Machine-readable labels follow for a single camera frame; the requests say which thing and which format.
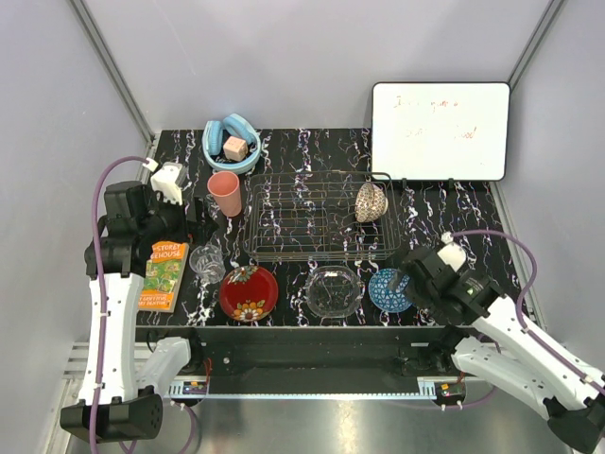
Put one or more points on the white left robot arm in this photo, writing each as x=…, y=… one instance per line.
x=118, y=402

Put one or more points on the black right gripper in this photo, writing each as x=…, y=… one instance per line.
x=419, y=301

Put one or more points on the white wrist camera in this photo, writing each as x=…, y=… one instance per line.
x=168, y=182
x=451, y=253

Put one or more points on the wire dish rack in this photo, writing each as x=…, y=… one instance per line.
x=309, y=215

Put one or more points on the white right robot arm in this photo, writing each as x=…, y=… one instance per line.
x=485, y=336

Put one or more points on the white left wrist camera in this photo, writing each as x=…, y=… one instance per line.
x=168, y=182

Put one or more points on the light blue headphones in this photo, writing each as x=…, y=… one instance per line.
x=217, y=132

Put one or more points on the orange treehouse book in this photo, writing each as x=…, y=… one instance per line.
x=164, y=273

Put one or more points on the clear faceted glass tumbler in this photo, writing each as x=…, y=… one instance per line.
x=207, y=264

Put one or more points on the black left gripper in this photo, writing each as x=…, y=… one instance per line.
x=202, y=223

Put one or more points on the pink dice cube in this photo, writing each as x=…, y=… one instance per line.
x=235, y=149

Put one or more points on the clear glass dish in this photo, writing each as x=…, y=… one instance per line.
x=333, y=292

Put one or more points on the pink plastic cup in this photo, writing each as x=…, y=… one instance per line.
x=224, y=186

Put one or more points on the red floral plate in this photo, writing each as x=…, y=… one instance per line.
x=248, y=294

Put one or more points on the white dry-erase board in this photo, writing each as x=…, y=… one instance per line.
x=440, y=131

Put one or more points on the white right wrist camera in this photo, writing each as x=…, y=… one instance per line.
x=451, y=253

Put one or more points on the beige patterned bowl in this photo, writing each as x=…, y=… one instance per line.
x=371, y=203

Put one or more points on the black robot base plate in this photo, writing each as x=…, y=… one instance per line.
x=313, y=362

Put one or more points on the blue patterned bowl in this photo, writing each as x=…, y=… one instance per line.
x=386, y=299

